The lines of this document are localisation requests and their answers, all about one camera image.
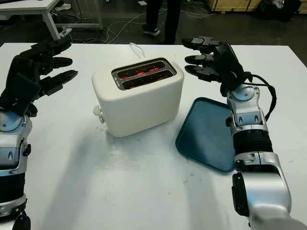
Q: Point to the white desk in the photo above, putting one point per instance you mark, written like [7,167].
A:
[26,6]

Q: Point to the dark blue plastic tray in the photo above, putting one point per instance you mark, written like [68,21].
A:
[204,134]

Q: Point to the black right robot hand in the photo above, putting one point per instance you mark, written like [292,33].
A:
[227,64]

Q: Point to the black bag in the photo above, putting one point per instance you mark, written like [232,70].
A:
[278,9]

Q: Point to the white power strip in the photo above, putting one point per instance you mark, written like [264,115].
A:
[66,31]

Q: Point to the wooden crate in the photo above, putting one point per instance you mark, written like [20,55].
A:
[230,4]

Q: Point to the person in black trousers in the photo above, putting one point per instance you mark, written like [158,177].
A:
[172,19]

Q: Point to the white sneaker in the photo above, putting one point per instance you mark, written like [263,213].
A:
[62,6]

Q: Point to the cream white two-slot toaster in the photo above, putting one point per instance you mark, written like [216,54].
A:
[139,107]

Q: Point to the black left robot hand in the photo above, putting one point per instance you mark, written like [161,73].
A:
[24,64]

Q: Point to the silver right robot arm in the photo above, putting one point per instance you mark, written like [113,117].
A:
[261,187]

